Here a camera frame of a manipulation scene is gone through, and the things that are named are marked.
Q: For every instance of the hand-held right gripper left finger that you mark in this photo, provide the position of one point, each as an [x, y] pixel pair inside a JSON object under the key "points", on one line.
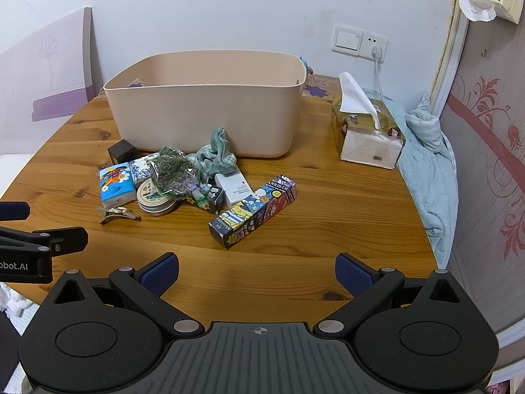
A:
{"points": [[160, 274]]}

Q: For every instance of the small blue pink toy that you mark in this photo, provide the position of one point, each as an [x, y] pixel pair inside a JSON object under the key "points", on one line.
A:
{"points": [[306, 65]]}

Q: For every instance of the white fluffy rug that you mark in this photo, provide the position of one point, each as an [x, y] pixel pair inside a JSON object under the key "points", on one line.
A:
{"points": [[14, 301]]}

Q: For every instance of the white bed sheet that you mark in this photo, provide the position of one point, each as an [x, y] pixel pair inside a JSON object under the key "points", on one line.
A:
{"points": [[14, 172]]}

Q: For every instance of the beige plastic storage bin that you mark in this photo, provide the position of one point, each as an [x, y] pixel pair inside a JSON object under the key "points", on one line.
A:
{"points": [[205, 111]]}

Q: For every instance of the bag of dried herbs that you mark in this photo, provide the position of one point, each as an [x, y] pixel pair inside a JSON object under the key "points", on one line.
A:
{"points": [[168, 170]]}

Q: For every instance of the teal crumpled cloth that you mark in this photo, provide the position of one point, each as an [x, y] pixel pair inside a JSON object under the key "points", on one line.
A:
{"points": [[217, 160]]}

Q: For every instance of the purple flower mat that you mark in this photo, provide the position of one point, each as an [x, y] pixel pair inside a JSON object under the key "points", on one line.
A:
{"points": [[320, 88]]}

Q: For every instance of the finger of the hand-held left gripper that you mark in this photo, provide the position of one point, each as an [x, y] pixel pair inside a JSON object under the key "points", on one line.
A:
{"points": [[67, 240], [14, 210]]}

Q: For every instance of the gold patterned tissue box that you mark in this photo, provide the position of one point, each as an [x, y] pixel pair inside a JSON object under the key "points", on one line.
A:
{"points": [[365, 147]]}

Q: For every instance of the round metal tin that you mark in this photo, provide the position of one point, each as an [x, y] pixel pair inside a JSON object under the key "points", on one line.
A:
{"points": [[155, 206]]}

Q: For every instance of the long cartoon printed box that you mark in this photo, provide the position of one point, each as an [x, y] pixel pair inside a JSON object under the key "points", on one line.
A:
{"points": [[250, 213]]}

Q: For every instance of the pale purple printed board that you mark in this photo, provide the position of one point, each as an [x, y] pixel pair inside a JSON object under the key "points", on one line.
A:
{"points": [[45, 69]]}

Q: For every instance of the light blue blanket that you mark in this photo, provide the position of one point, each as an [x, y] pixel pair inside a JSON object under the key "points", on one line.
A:
{"points": [[434, 180]]}

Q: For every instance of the floral patterned wardrobe door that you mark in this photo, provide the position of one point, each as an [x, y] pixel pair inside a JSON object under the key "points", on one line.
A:
{"points": [[484, 172]]}

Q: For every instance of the white wall switch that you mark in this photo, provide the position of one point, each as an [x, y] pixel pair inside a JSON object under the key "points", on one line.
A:
{"points": [[346, 40]]}

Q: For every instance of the small black box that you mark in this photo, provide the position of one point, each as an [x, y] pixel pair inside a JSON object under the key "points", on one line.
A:
{"points": [[121, 151]]}

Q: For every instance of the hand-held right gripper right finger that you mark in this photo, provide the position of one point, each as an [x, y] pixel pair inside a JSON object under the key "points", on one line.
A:
{"points": [[352, 275]]}

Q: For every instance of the small dark cartoon box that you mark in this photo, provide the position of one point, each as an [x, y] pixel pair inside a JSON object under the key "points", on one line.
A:
{"points": [[208, 200]]}

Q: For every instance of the small white box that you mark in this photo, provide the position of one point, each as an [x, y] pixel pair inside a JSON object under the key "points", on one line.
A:
{"points": [[236, 188]]}

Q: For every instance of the brown hair clip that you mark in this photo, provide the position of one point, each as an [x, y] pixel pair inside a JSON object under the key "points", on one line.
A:
{"points": [[117, 214]]}

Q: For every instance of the white wall socket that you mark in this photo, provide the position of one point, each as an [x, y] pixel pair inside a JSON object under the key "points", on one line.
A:
{"points": [[375, 41]]}

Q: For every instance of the blue cartoon tissue packet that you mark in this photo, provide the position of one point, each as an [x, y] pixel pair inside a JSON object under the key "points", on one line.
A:
{"points": [[117, 186]]}

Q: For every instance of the blue and white patterned box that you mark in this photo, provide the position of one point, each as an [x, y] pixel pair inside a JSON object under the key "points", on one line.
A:
{"points": [[139, 170]]}

